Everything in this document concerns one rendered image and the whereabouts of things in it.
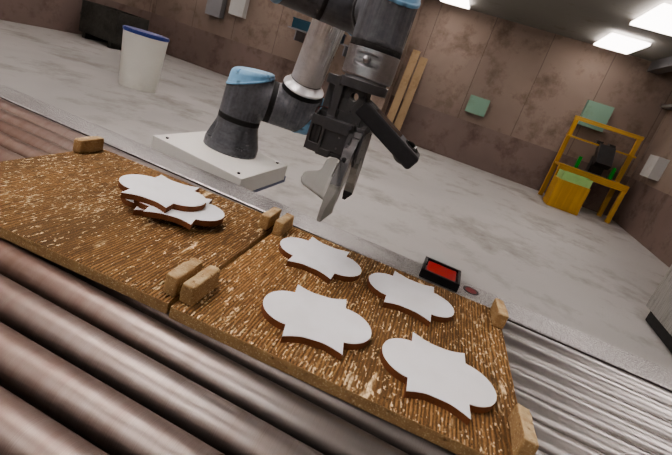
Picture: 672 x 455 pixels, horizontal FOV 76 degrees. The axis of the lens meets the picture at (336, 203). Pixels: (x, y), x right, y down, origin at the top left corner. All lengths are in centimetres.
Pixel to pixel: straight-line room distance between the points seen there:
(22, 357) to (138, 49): 644
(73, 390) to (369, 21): 52
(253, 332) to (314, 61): 78
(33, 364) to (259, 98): 86
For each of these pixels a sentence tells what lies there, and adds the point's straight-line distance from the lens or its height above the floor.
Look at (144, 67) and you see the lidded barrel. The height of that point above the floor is 34.
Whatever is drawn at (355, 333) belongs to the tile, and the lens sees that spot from 55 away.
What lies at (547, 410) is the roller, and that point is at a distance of 67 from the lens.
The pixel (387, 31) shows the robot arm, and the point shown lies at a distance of 62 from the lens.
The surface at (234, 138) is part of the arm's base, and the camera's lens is 120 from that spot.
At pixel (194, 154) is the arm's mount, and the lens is 113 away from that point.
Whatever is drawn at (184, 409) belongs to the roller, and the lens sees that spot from 46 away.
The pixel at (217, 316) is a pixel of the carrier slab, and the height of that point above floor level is 94.
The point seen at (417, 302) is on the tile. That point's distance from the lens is 69.
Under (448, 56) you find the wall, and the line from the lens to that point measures 1034.
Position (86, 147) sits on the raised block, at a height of 95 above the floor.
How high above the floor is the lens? 124
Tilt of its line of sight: 17 degrees down
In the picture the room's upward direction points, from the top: 19 degrees clockwise
